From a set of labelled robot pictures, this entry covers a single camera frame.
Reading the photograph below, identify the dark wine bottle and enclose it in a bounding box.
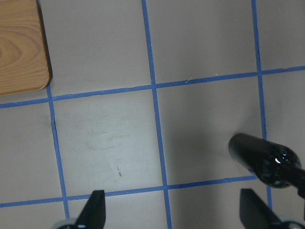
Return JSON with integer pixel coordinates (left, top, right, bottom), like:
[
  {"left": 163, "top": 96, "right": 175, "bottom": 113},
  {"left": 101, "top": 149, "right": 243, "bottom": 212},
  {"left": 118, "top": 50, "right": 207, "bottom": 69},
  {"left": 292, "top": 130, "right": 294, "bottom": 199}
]
[{"left": 228, "top": 133, "right": 305, "bottom": 198}]

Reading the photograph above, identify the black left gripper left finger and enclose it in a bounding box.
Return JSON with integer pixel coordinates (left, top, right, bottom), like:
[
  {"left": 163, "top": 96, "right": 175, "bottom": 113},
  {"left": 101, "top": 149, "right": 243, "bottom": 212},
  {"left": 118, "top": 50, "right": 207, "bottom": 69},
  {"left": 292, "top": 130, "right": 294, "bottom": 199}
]
[{"left": 75, "top": 190, "right": 106, "bottom": 229}]

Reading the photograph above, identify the wooden tray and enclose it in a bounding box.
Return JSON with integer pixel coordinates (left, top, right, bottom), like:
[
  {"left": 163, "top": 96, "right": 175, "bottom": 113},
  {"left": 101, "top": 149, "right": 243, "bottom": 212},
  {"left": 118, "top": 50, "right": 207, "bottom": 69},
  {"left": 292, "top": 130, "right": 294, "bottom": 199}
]
[{"left": 0, "top": 0, "right": 51, "bottom": 96}]

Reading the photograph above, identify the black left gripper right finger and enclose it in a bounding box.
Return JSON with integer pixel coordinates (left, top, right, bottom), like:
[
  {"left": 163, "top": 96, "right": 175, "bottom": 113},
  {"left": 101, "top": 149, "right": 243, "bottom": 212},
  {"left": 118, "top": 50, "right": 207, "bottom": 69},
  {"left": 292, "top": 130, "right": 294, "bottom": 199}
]
[{"left": 239, "top": 188, "right": 282, "bottom": 229}]

